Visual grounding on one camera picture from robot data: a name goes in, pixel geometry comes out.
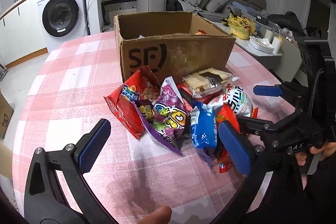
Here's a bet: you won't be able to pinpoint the blue rolled mat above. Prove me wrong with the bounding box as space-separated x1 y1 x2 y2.
232 1 259 16

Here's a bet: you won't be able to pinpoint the person's right hand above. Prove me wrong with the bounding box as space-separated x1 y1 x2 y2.
295 140 336 167

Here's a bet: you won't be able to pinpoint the cardboard box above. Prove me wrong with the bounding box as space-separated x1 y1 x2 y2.
113 11 236 83

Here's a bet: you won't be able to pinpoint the white washing machine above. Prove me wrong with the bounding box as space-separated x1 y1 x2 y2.
37 0 88 52

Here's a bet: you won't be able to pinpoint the black and white patterned rug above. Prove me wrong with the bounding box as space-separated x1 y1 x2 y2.
101 0 138 28

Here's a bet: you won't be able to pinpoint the blue cookie packet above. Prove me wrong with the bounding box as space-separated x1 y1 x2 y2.
189 102 218 149

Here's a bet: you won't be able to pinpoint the black jacket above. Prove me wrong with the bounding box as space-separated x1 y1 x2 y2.
268 11 306 37

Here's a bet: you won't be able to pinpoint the yellow plastic bag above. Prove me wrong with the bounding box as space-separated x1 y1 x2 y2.
222 13 256 40

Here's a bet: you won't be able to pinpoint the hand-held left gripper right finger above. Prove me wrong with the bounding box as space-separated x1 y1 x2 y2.
210 120 306 224

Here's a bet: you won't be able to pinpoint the grey garment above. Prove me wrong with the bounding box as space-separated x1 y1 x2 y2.
181 0 208 14

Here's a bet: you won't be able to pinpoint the grey coffee table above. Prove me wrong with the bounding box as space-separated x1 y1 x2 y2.
210 21 284 57

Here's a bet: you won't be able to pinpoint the person's left hand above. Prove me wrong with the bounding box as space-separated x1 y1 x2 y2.
133 205 172 224

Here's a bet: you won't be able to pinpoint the white kitchen cabinet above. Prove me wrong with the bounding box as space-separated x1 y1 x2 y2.
0 0 49 67

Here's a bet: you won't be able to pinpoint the white dish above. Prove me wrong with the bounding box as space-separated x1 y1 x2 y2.
249 35 275 54

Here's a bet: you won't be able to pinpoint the large red chip packet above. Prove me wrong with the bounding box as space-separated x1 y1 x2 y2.
104 66 161 139

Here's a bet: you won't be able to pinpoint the small red snack packet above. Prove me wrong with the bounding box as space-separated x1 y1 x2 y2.
218 103 240 135

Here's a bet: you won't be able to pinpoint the pink checked tablecloth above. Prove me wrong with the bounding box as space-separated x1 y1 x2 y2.
12 28 297 224

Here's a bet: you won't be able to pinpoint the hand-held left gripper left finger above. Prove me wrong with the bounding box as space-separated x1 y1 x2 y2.
24 118 116 224

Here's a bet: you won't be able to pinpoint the dark clothes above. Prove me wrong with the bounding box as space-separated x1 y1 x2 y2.
163 0 184 12

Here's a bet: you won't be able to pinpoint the clear cracker packet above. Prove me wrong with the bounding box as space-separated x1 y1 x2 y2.
182 68 239 98

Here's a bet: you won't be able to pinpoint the white and red snack bag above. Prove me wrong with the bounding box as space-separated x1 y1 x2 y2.
210 85 254 118

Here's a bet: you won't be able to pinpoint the flat cardboard carton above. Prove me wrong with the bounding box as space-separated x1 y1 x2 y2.
0 91 14 139

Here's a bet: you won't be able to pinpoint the grey sofa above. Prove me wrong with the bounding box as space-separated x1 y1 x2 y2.
136 0 265 28

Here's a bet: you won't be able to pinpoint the purple candy packet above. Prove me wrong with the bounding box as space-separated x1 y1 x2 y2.
134 76 191 156

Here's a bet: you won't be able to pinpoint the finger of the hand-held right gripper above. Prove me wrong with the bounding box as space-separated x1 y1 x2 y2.
236 109 305 140
253 81 311 109

